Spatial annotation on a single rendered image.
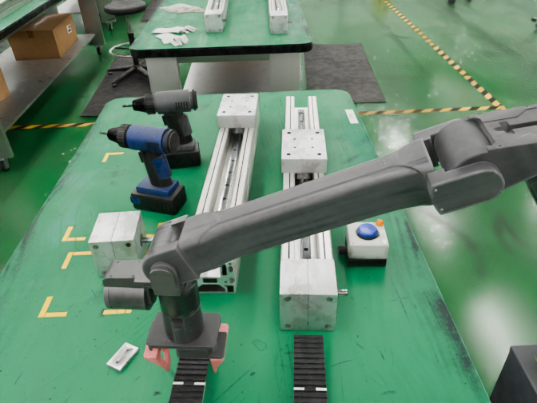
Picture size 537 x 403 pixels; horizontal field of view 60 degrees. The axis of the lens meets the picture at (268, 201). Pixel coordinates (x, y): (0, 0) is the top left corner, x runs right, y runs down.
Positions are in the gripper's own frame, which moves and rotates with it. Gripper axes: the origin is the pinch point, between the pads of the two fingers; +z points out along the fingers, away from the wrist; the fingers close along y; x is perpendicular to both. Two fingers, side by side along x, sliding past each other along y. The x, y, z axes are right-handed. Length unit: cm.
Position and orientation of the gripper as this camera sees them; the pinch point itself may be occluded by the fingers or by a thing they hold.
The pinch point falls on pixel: (192, 365)
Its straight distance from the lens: 81.5
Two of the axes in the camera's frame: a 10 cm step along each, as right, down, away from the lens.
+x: -0.4, 5.8, -8.2
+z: 0.2, 8.2, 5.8
